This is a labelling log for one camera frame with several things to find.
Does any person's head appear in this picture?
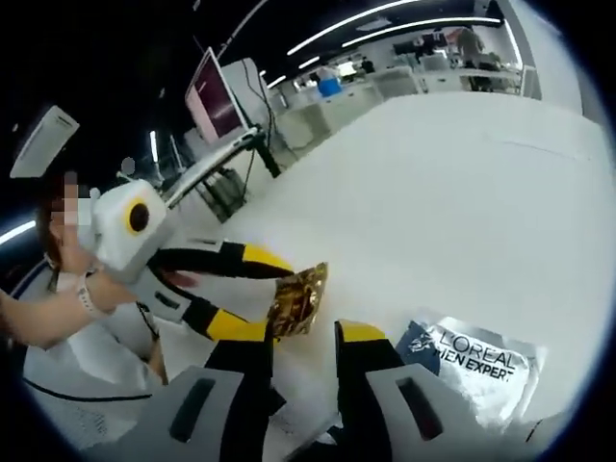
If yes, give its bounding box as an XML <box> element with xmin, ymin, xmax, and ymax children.
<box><xmin>36</xmin><ymin>172</ymin><xmax>97</xmax><ymax>270</ymax></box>

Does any white standing desk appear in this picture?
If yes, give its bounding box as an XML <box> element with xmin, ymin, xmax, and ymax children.
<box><xmin>158</xmin><ymin>129</ymin><xmax>280</xmax><ymax>222</ymax></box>

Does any person's left hand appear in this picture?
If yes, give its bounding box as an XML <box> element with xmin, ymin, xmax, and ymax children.
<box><xmin>85</xmin><ymin>267</ymin><xmax>141</xmax><ymax>315</ymax></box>

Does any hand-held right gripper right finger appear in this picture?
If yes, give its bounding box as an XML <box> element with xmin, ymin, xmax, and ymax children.
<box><xmin>334</xmin><ymin>320</ymin><xmax>482</xmax><ymax>462</ymax></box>

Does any white ceiling panel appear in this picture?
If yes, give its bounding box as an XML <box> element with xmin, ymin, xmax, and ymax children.
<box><xmin>9</xmin><ymin>105</ymin><xmax>81</xmax><ymax>179</ymax></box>

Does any green silver skincare sachet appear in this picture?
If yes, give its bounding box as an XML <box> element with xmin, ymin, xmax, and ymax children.
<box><xmin>394</xmin><ymin>316</ymin><xmax>550</xmax><ymax>424</ymax></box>

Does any white wrist watch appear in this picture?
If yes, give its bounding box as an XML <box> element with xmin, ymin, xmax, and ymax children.
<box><xmin>76</xmin><ymin>271</ymin><xmax>105</xmax><ymax>319</ymax></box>

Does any row of white office desks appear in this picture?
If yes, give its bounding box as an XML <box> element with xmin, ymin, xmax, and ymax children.
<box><xmin>269</xmin><ymin>62</ymin><xmax>535</xmax><ymax>141</ymax></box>

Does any gold foil skincare sachet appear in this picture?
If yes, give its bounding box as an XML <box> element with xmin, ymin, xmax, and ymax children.
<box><xmin>267</xmin><ymin>262</ymin><xmax>329</xmax><ymax>338</ymax></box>

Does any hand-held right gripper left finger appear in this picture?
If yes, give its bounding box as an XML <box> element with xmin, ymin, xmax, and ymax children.
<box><xmin>167</xmin><ymin>324</ymin><xmax>286</xmax><ymax>462</ymax></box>

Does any monitor with red screen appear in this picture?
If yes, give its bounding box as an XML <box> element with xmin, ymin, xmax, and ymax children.
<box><xmin>185</xmin><ymin>46</ymin><xmax>251</xmax><ymax>143</ymax></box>

